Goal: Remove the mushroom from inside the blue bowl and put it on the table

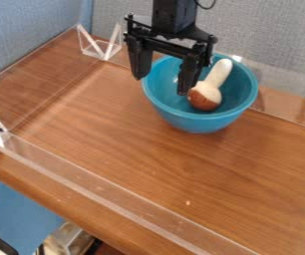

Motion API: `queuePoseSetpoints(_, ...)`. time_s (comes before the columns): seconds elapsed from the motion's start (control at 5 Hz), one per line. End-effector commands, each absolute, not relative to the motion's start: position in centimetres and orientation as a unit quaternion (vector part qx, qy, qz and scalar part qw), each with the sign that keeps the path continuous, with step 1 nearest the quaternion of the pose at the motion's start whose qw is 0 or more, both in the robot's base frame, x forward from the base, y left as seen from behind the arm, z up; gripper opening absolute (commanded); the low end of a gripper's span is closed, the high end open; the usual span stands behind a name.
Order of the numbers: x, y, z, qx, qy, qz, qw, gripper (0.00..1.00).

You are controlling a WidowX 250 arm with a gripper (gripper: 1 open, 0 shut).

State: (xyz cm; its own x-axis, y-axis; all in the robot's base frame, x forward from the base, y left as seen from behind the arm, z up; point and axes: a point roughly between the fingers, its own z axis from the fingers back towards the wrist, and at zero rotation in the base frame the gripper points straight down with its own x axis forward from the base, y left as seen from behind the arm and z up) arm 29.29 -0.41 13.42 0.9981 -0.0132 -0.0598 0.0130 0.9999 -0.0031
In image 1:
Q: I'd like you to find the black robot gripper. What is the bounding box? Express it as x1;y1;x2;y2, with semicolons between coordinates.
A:
124;14;218;96

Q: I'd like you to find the white brown toy mushroom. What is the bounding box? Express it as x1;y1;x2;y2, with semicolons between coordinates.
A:
187;59;232;111

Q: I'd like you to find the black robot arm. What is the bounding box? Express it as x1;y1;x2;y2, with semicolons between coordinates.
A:
124;0;218;96

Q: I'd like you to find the blue bowl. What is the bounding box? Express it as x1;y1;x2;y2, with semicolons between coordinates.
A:
142;54;258;133

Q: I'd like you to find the clear acrylic back barrier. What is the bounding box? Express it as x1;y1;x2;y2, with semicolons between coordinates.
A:
92;19;305;132

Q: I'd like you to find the clear acrylic barrier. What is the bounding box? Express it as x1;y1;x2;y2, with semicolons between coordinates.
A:
92;19;305;132
0;132;258;255

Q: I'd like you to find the clear acrylic front barrier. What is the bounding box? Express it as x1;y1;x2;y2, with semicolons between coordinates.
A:
0;132;258;255

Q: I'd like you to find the clear acrylic corner bracket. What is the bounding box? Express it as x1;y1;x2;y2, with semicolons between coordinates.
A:
76;24;123;61

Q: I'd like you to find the black cable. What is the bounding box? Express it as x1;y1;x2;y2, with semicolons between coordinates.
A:
192;0;218;11

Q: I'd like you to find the metal frame below table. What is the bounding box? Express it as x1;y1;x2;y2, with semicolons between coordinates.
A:
35;222;95;255

